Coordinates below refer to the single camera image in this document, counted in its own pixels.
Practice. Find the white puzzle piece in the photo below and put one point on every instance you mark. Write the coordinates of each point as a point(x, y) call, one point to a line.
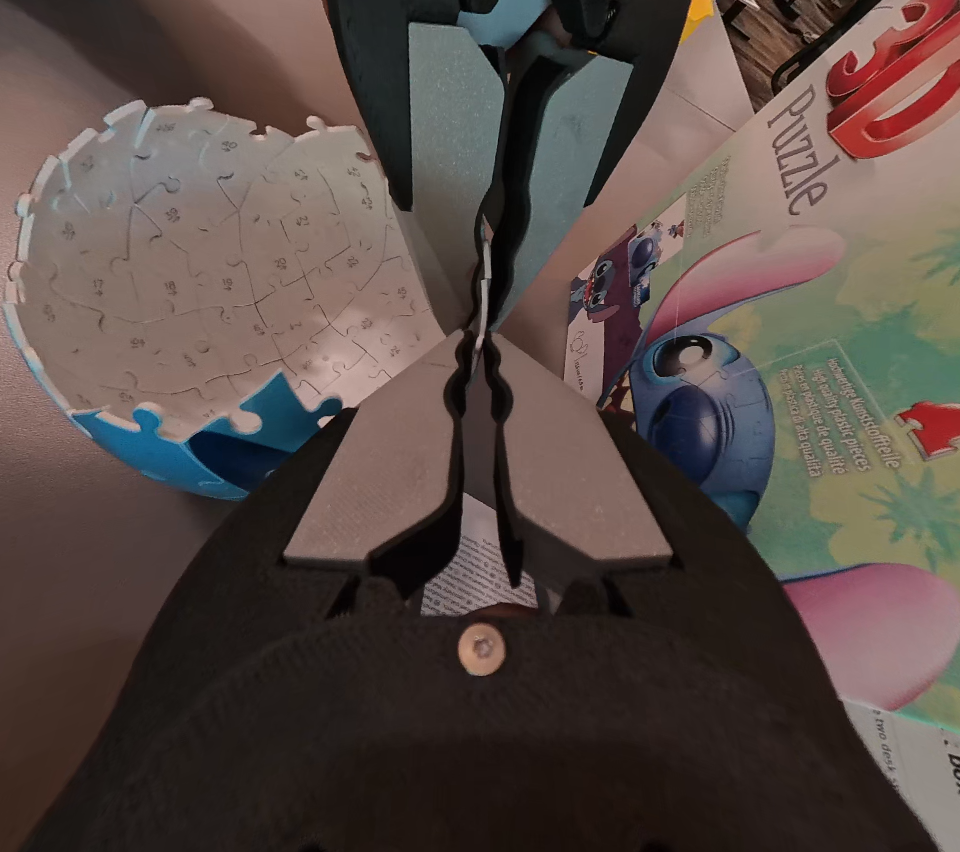
point(486, 282)

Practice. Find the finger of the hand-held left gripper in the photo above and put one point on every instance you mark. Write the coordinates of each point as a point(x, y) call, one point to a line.
point(450, 140)
point(570, 140)

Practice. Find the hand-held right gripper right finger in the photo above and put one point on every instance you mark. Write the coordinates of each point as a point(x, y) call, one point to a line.
point(577, 492)

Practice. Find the partly built puzzle ball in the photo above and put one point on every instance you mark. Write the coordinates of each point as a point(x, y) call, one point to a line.
point(187, 267)

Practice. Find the colourful cardboard puzzle box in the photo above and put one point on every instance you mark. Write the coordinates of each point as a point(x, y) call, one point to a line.
point(825, 342)

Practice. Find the instruction sheet board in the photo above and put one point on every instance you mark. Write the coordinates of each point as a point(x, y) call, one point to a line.
point(915, 762)

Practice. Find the white paper leaflet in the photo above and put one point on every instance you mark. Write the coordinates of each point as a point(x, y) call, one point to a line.
point(472, 567)

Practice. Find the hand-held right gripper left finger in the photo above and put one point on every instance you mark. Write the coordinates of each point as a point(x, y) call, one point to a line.
point(375, 492)

